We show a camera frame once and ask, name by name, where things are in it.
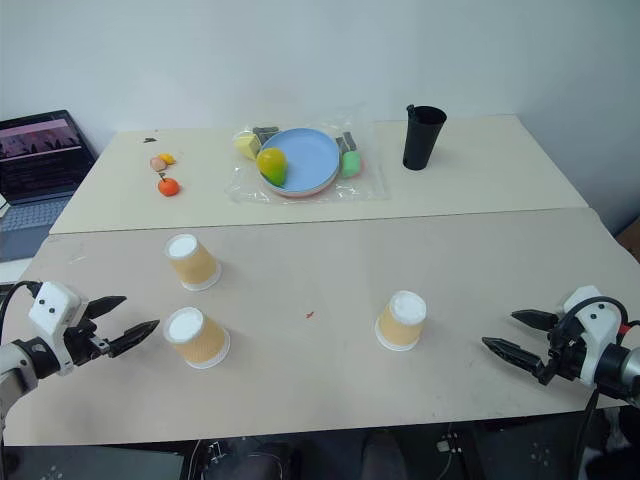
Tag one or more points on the yellow orange toy fruit piece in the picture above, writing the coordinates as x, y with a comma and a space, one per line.
168, 159

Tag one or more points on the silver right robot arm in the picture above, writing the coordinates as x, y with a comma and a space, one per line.
627, 367

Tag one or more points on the orange toy tangerine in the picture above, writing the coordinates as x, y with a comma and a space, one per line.
168, 187

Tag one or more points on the dark laptop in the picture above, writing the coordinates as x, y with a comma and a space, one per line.
40, 160

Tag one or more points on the black plastic cup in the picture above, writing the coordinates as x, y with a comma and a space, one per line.
420, 140

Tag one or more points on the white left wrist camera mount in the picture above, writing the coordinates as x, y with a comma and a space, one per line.
52, 305

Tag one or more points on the yellow green toy pear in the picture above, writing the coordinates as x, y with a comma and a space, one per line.
271, 165

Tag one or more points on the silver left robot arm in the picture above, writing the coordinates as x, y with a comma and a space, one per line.
7, 357

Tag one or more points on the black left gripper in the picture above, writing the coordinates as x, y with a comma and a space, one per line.
80, 340

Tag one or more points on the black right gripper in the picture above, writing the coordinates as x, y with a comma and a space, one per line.
565, 355

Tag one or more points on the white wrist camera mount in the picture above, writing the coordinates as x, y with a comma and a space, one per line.
52, 305
597, 325

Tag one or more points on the blue plate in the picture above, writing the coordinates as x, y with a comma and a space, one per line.
310, 160

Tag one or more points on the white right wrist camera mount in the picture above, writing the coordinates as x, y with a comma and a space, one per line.
597, 325

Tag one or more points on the pink plate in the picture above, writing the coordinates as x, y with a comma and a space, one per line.
305, 195

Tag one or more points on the green sponge block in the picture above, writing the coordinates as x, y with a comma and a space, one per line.
351, 165

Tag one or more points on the yellow sponge block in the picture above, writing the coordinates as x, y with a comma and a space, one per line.
246, 145

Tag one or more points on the clear plastic bag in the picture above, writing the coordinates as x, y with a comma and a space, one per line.
370, 180

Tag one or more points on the brown paper cup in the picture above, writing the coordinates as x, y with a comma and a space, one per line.
400, 327
195, 267
200, 342

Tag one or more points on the pink toy fruit slice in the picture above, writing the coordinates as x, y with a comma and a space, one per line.
158, 164

